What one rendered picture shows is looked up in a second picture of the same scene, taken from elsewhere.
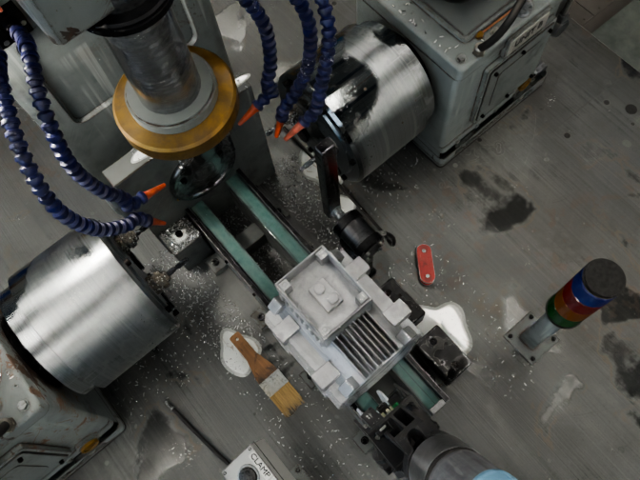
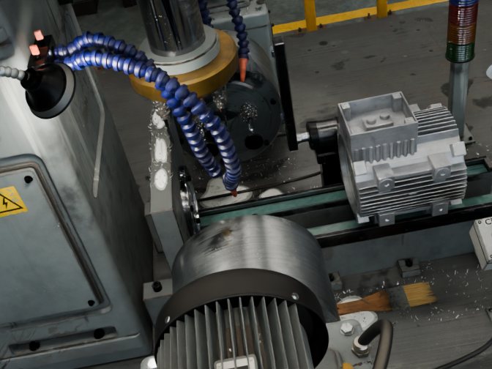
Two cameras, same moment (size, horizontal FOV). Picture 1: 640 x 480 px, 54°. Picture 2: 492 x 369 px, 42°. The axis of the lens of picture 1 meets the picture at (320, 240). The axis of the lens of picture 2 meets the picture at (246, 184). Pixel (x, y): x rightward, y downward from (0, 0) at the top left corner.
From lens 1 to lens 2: 95 cm
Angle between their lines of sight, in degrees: 41
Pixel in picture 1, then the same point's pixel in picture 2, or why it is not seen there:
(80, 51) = (69, 112)
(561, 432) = not seen: outside the picture
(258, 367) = (375, 302)
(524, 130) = (296, 88)
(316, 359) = (421, 165)
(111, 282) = (267, 227)
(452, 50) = (248, 10)
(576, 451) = not seen: outside the picture
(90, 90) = (85, 161)
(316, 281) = (361, 126)
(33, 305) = not seen: hidden behind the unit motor
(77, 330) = (293, 273)
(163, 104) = (198, 31)
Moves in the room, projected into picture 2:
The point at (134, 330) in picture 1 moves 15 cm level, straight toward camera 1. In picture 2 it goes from (316, 255) to (400, 217)
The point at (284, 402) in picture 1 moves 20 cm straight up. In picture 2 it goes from (420, 296) to (423, 225)
